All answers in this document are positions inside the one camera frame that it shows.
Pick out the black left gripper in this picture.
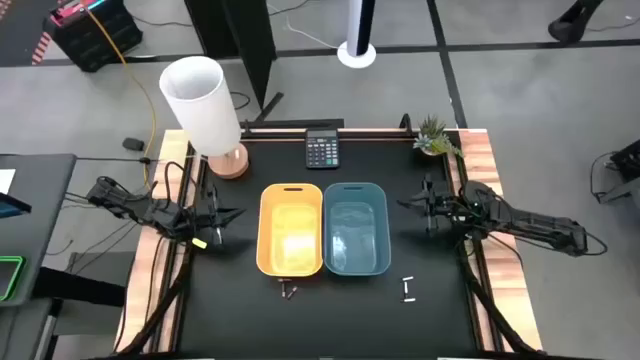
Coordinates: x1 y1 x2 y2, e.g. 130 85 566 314
187 185 247 247

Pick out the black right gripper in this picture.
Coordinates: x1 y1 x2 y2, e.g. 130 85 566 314
396 173 456 236

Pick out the yellow plastic bin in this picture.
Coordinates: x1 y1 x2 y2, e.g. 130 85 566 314
255 182 325 279

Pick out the blue plastic bin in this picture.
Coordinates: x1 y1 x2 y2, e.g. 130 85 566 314
323 181 392 277

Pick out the small potted succulent plant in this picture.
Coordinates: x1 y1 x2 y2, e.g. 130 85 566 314
412 113 465 159

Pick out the black table mat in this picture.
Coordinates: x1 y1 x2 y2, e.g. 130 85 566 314
177 137 476 359

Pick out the black desk calculator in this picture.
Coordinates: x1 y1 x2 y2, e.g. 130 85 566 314
304 128 341 170

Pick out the white lamp with wooden base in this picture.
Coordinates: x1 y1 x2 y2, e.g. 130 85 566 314
158 54 250 180

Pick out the white pole with round base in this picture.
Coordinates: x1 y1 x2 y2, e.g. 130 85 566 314
336 0 377 70

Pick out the grey desk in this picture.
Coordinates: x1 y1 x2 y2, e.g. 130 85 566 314
0 153 78 307

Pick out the black partition panel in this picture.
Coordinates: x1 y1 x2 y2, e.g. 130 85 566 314
183 0 285 124

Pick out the dark blue screen device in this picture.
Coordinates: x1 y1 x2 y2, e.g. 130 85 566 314
0 192 32 220

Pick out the black equipment stand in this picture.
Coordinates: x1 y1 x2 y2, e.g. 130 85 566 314
589 139 640 205

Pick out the black storage crate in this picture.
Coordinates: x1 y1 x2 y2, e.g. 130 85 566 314
43 0 144 74

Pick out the green-edged tablet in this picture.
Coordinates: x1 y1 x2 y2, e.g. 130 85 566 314
0 255 26 302

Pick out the black chair base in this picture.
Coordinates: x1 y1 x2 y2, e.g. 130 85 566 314
547 0 606 44

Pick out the yellow cable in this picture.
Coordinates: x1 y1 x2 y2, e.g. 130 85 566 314
84 7 159 189

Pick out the white floor cable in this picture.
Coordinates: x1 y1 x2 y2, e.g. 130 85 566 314
267 2 341 50

